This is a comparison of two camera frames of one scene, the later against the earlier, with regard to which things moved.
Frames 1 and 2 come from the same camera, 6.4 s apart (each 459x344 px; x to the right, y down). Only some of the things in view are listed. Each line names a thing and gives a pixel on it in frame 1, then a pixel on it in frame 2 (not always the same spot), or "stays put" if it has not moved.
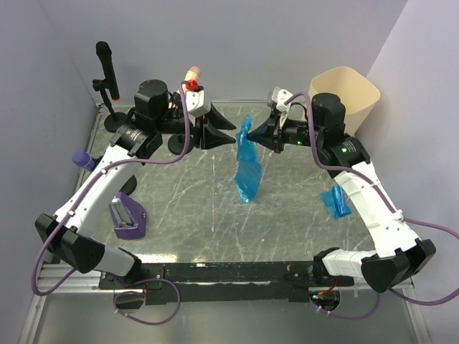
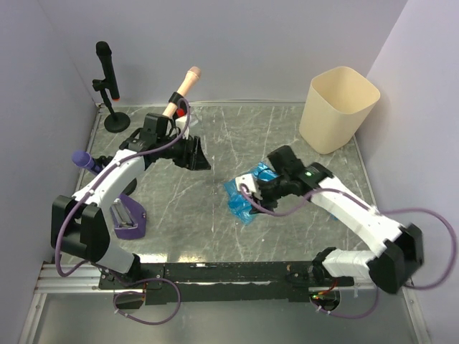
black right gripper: [270, 134] → [262, 199]
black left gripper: [213, 138] → [195, 160]
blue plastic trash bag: [249, 174] → [239, 203]
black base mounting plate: [287, 282] stays put
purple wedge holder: [128, 217] stays put
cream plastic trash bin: [356, 94] stays put
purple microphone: [82, 159] stays put
